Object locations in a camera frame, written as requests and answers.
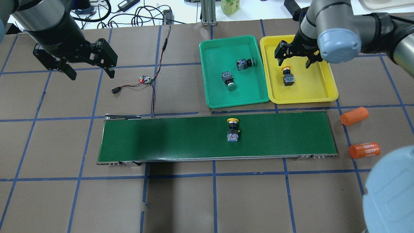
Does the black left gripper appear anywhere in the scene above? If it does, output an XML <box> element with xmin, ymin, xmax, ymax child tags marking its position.
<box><xmin>32</xmin><ymin>37</ymin><xmax>118</xmax><ymax>81</ymax></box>

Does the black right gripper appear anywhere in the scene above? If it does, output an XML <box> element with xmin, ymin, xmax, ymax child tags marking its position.
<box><xmin>275</xmin><ymin>31</ymin><xmax>323</xmax><ymax>68</ymax></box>

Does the plain orange cylinder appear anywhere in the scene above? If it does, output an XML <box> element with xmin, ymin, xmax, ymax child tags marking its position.
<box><xmin>340</xmin><ymin>107</ymin><xmax>369</xmax><ymax>126</ymax></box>

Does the orange cylinder with 4680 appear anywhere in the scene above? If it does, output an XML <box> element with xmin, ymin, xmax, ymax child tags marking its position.
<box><xmin>348</xmin><ymin>142</ymin><xmax>381</xmax><ymax>159</ymax></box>

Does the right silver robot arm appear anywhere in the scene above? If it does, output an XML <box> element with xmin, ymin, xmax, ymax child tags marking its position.
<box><xmin>275</xmin><ymin>0</ymin><xmax>414</xmax><ymax>233</ymax></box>

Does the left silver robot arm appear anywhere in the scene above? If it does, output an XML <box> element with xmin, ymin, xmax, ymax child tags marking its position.
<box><xmin>1</xmin><ymin>0</ymin><xmax>118</xmax><ymax>81</ymax></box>

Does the yellow plastic tray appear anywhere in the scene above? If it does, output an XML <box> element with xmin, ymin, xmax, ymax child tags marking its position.
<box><xmin>260</xmin><ymin>35</ymin><xmax>339</xmax><ymax>104</ymax></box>

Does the black barrel connector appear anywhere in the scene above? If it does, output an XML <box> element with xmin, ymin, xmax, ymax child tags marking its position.
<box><xmin>111</xmin><ymin>86</ymin><xmax>122</xmax><ymax>94</ymax></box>

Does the small motor controller board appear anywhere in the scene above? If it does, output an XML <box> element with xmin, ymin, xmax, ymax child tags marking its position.
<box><xmin>138</xmin><ymin>76</ymin><xmax>154</xmax><ymax>86</ymax></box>

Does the black power adapter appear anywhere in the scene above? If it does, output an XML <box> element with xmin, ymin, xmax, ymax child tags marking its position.
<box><xmin>118</xmin><ymin>0</ymin><xmax>140</xmax><ymax>12</ymax></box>

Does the green plastic tray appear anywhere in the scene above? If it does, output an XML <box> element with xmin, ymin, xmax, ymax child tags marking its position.
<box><xmin>199</xmin><ymin>35</ymin><xmax>269</xmax><ymax>109</ymax></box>

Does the green conveyor belt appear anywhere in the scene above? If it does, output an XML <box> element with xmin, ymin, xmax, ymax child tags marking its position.
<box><xmin>96</xmin><ymin>112</ymin><xmax>338</xmax><ymax>165</ymax></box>

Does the green tea bottle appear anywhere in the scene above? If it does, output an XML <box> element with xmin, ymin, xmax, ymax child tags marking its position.
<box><xmin>220</xmin><ymin>0</ymin><xmax>240</xmax><ymax>15</ymax></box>

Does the red black wire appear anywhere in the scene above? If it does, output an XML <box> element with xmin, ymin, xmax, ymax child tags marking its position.
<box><xmin>120</xmin><ymin>25</ymin><xmax>172</xmax><ymax>119</ymax></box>

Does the aluminium frame post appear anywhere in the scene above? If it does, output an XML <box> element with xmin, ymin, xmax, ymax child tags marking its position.
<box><xmin>201</xmin><ymin>0</ymin><xmax>217</xmax><ymax>27</ymax></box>

